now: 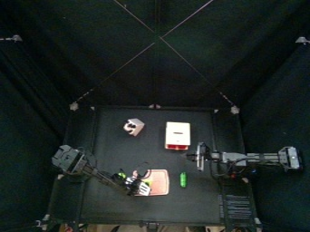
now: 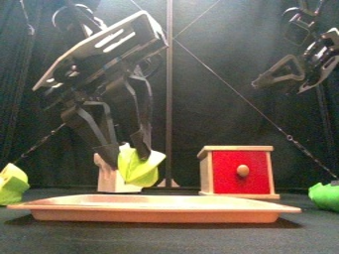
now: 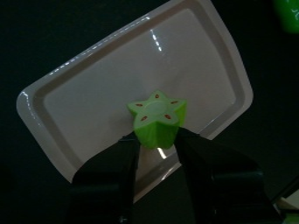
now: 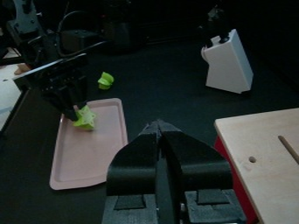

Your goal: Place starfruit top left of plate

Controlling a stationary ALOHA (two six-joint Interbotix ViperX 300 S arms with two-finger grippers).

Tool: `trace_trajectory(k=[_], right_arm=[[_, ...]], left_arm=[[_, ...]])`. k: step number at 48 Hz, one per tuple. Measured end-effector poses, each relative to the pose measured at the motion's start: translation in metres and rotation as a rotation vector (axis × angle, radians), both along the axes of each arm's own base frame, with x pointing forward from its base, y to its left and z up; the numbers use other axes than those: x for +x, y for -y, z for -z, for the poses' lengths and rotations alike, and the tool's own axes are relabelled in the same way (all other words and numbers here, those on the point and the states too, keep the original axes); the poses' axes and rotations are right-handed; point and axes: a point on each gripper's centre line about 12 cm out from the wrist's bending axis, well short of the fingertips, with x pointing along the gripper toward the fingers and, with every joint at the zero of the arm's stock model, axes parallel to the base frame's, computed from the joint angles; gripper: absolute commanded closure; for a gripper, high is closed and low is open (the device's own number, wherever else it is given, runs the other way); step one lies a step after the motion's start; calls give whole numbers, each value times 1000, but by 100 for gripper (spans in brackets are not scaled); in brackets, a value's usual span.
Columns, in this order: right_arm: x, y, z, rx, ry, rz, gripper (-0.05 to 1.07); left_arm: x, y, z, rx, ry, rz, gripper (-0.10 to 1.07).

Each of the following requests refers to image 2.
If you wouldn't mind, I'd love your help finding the vertical metal frame pole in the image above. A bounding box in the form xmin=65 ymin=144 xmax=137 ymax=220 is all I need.
xmin=156 ymin=0 xmax=181 ymax=189

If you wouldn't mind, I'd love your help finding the pink rectangular plate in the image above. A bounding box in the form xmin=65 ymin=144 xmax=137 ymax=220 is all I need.
xmin=5 ymin=193 xmax=303 ymax=225

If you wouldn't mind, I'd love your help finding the wooden box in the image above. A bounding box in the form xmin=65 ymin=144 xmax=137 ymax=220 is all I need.
xmin=196 ymin=145 xmax=282 ymax=200

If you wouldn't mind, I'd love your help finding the long diagonal brace cable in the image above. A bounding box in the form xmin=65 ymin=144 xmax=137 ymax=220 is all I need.
xmin=173 ymin=38 xmax=339 ymax=182

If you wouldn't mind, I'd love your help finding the red drawer with wooden knob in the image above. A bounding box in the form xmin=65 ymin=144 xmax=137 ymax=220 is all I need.
xmin=211 ymin=150 xmax=272 ymax=195

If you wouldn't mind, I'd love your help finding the bright green toy vegetable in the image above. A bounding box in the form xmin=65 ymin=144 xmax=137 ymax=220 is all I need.
xmin=307 ymin=182 xmax=339 ymax=213

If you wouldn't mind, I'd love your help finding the yellow-green toy starfruit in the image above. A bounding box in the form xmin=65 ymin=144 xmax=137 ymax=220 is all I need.
xmin=116 ymin=142 xmax=168 ymax=189

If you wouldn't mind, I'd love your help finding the yellow-green toy fruit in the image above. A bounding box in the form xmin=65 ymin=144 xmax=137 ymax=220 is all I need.
xmin=0 ymin=162 xmax=32 ymax=206

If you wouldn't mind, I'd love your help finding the beige wooden toy block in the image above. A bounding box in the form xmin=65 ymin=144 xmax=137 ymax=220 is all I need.
xmin=92 ymin=142 xmax=145 ymax=194

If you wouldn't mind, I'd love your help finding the short diagonal brace cable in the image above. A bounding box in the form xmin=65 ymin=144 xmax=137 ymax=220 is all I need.
xmin=12 ymin=122 xmax=68 ymax=166

